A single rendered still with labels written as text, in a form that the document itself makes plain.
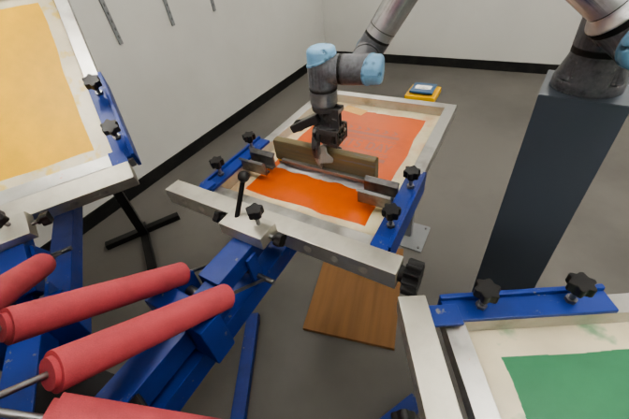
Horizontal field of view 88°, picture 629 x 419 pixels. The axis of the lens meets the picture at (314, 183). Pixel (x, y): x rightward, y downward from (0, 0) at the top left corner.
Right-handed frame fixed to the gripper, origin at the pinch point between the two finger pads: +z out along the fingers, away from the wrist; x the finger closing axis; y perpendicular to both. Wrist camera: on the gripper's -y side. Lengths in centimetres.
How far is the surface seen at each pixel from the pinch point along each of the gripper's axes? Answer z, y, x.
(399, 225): -1.6, 30.6, -18.4
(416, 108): 2, 16, 49
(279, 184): 5.0, -10.5, -10.8
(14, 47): -37, -90, -28
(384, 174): 4.3, 18.2, 6.2
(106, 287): -16, -5, -65
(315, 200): 4.7, 4.1, -12.9
